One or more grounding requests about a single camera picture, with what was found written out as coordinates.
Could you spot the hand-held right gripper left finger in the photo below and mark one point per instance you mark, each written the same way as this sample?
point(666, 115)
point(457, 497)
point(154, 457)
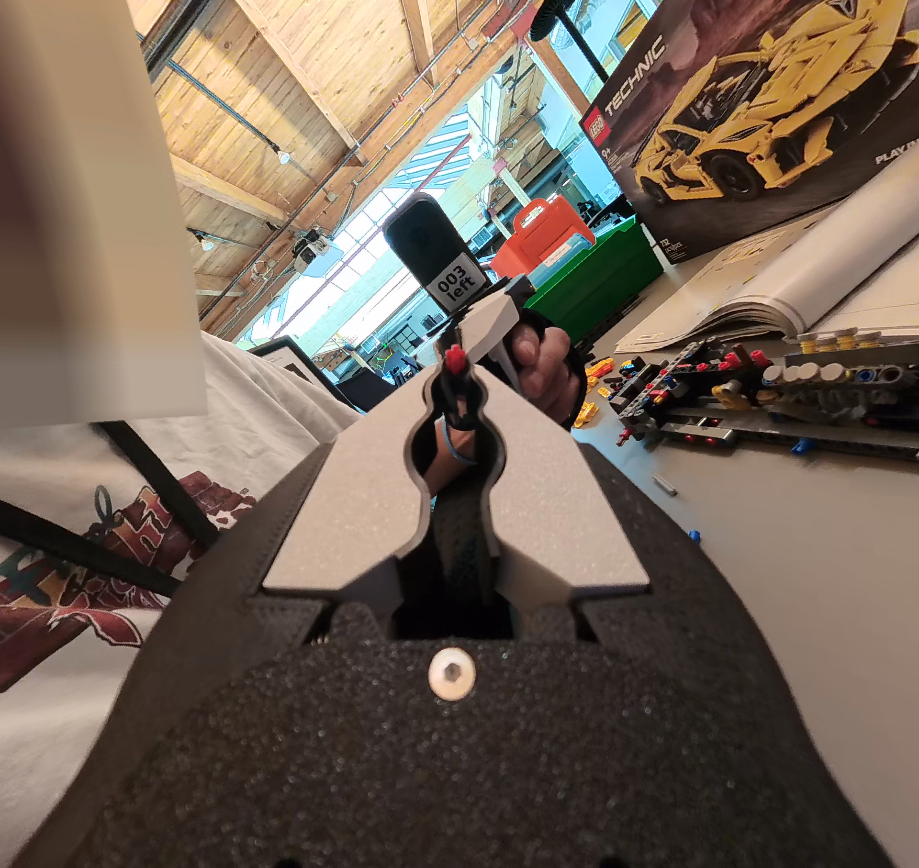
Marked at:
point(337, 516)

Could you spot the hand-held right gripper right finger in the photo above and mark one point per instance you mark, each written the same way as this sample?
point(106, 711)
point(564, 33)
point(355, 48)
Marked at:
point(567, 516)

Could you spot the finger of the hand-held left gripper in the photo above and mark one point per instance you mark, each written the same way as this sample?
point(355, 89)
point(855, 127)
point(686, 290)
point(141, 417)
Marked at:
point(488, 322)

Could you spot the red lego pin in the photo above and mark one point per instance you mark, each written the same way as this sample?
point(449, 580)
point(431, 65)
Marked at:
point(454, 360)

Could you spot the grey lego axle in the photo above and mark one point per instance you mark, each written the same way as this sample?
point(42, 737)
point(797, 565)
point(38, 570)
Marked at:
point(664, 485)

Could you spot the pile of yellow lego pieces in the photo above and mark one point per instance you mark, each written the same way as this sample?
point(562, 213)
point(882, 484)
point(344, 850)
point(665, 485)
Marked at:
point(585, 416)

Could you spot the lego car chassis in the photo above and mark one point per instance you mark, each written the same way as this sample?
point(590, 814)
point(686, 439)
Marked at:
point(790, 373)

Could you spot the white instruction booklet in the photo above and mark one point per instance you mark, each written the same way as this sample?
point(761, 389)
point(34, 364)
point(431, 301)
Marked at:
point(825, 272)

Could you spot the person's left forearm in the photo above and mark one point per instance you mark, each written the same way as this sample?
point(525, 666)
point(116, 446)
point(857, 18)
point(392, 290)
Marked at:
point(445, 462)

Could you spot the lego set box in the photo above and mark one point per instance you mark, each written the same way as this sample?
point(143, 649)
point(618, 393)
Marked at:
point(825, 193)

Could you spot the person's left hand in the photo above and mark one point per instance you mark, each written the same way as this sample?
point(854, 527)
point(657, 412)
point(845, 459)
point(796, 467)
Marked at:
point(545, 365)

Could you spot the light blue wrapped package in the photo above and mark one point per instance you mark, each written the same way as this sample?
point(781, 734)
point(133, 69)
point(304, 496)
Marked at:
point(567, 251)

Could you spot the green plastic bin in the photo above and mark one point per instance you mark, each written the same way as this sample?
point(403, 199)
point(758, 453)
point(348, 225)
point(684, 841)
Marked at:
point(596, 286)

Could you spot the blue wristband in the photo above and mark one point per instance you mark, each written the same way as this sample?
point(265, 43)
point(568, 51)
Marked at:
point(467, 460)

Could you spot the white ceiling device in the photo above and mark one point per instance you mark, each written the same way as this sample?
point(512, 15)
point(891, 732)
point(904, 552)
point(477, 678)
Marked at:
point(309, 247)

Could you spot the white cloth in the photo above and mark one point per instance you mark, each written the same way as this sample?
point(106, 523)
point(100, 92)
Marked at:
point(273, 408)

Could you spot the black office chair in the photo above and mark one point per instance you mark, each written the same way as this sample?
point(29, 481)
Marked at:
point(359, 387)

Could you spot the framed black white marker sign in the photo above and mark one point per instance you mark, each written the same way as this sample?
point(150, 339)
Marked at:
point(287, 358)

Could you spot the black steel ceiling beam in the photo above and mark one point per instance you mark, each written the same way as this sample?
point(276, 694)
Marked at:
point(194, 7)

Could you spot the black lego frame piece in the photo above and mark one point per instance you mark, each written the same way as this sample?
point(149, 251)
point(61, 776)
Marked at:
point(610, 319)

